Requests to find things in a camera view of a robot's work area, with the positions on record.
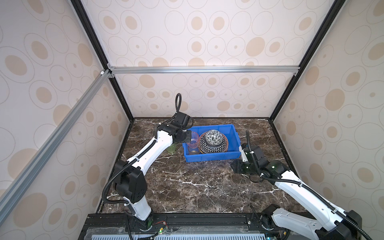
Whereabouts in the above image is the pink transparent cup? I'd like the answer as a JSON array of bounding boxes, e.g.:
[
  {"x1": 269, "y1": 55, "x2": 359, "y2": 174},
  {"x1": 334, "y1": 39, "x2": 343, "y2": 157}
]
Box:
[{"x1": 187, "y1": 132, "x2": 200, "y2": 148}]

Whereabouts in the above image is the green transparent cup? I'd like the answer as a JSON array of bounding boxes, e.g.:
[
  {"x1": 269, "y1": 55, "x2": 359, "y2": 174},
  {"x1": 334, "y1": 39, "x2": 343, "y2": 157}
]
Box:
[{"x1": 166, "y1": 144, "x2": 179, "y2": 155}]

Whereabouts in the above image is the brown leaf pattern bowl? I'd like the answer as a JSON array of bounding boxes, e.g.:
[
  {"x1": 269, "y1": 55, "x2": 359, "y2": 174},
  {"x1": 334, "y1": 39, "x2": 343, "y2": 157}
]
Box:
[{"x1": 205, "y1": 130, "x2": 224, "y2": 147}]

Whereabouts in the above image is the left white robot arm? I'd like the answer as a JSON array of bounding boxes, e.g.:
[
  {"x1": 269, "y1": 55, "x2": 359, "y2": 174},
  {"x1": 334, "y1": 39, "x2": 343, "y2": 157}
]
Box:
[{"x1": 102, "y1": 93, "x2": 194, "y2": 221}]

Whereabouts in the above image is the left slanted aluminium bar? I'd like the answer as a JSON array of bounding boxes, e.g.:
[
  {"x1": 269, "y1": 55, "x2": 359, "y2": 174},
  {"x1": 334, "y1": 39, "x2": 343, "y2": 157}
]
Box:
[{"x1": 1, "y1": 69, "x2": 112, "y2": 225}]

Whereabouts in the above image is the blue plastic bin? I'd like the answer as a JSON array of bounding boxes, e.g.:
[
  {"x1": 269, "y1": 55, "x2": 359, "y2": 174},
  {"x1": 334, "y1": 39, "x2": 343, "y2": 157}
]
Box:
[{"x1": 183, "y1": 124, "x2": 241, "y2": 163}]

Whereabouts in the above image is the yellow transparent cup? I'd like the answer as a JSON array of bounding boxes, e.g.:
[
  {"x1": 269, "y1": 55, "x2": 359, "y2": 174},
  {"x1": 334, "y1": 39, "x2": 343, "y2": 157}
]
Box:
[{"x1": 188, "y1": 148, "x2": 200, "y2": 155}]

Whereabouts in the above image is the horizontal aluminium frame bar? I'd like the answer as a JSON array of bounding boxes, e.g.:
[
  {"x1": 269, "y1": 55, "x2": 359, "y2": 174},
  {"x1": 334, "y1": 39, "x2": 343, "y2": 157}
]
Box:
[{"x1": 101, "y1": 65, "x2": 300, "y2": 76}]

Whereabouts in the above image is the geometric pattern brown rimmed plate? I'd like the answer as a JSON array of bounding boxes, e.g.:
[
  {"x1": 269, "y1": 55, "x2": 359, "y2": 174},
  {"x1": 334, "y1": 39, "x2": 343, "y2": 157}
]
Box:
[{"x1": 199, "y1": 132, "x2": 229, "y2": 154}]

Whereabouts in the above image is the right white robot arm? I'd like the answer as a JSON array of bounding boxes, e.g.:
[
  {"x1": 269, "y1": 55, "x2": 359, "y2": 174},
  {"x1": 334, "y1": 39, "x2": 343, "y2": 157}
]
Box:
[{"x1": 240, "y1": 132, "x2": 371, "y2": 240}]

